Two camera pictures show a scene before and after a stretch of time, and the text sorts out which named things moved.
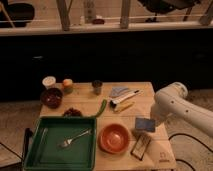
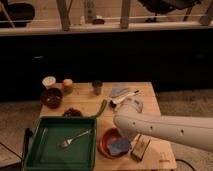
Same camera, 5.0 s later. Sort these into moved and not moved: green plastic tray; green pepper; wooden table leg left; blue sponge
Moved: blue sponge
Not moved: wooden table leg left; green plastic tray; green pepper
